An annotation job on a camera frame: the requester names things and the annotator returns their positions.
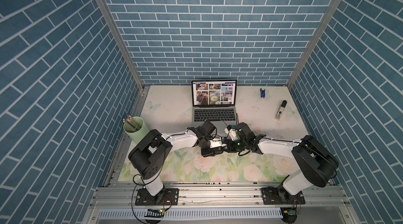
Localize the green pencil cup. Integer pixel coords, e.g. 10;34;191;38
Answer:
123;115;150;144

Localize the silver laptop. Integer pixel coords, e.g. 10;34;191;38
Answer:
191;80;237;135

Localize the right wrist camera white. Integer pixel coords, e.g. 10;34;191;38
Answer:
226;125;239;142

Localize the floral table mat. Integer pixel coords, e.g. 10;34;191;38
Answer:
118;85;331;183

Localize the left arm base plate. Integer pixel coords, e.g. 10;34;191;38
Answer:
135;188;179;207

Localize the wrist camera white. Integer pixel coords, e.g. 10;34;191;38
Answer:
210;138;227;148
226;125;239;142

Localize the green circuit board right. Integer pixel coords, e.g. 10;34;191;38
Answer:
281;208;301;216

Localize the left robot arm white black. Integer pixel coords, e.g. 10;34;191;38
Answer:
128;121;226;197

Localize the blue binder clip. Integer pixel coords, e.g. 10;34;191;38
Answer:
260;88;266;99

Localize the aluminium rail frame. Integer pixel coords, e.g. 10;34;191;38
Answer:
84;183;359;224

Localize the green circuit board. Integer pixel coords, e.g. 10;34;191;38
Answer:
281;208;301;216
144;209;165;219

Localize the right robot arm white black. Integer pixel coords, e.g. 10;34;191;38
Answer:
222;123;339;205

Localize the green circuit board left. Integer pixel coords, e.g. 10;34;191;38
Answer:
144;209;165;219

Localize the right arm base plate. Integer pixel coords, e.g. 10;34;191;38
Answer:
261;187;305;205

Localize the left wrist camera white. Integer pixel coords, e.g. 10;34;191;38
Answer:
210;138;227;148

